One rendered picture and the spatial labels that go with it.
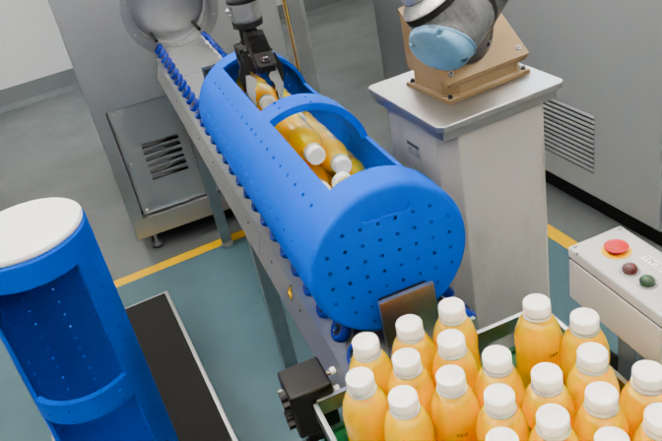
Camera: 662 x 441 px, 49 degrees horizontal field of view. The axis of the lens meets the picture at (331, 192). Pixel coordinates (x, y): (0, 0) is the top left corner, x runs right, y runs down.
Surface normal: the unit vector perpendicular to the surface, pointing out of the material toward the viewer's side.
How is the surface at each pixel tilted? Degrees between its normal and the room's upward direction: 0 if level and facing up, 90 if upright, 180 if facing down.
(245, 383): 0
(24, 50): 90
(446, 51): 116
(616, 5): 90
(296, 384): 0
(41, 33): 90
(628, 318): 90
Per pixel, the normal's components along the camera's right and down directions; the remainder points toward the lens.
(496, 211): 0.42, 0.39
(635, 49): -0.89, 0.35
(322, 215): -0.72, -0.44
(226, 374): -0.18, -0.85
